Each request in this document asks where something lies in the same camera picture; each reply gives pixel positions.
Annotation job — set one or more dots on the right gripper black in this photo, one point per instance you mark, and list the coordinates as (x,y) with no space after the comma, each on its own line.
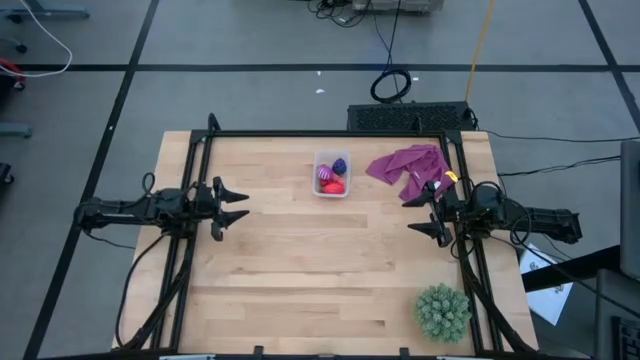
(455,212)

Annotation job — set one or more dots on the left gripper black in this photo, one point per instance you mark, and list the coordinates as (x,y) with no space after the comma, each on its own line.
(202,207)

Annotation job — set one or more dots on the large red fruit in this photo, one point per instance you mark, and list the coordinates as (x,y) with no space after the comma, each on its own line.
(332,187)

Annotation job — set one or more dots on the dark blue bumpy fruit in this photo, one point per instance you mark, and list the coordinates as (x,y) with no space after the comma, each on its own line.
(339,166)

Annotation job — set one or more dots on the purple white striped vegetable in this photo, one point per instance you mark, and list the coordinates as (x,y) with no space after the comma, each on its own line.
(325,172)

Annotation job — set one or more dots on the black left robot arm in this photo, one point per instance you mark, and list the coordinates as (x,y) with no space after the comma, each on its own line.
(125,210)

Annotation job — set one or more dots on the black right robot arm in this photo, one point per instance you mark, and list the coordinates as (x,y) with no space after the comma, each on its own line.
(540,222)

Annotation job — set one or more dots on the clear plastic tupperware container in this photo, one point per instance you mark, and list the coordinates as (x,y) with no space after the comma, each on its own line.
(320,156)

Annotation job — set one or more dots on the small yellow tag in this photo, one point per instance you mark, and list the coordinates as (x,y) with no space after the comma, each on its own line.
(451,176)

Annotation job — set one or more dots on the purple cloth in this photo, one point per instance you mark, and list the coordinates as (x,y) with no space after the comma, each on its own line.
(415,167)

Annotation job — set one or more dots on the green succulent plant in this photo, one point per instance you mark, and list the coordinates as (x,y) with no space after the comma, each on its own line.
(443,313)

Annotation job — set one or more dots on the black mesh computer case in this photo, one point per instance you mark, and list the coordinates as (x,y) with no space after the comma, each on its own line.
(400,117)

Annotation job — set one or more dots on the white printed paper sheet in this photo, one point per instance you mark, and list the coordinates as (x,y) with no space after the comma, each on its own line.
(547,300)

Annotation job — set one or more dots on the black desk bar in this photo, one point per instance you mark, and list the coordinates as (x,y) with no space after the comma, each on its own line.
(570,270)

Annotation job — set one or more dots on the grey cabinet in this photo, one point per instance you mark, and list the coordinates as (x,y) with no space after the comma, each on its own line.
(631,210)

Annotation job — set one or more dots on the grey equipment box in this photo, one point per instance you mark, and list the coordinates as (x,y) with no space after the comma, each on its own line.
(395,4)

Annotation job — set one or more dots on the dark grey desk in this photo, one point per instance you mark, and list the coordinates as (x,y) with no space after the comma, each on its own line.
(617,310)

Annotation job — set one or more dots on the black keyboard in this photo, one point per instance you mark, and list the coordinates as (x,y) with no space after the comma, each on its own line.
(627,340)

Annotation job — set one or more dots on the red object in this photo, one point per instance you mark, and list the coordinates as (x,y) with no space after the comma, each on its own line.
(7,67)

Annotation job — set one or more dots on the grey desk foot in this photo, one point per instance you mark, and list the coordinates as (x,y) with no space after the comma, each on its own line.
(50,12)

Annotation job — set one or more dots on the black metal table frame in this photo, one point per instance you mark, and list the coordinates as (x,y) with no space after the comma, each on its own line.
(280,133)

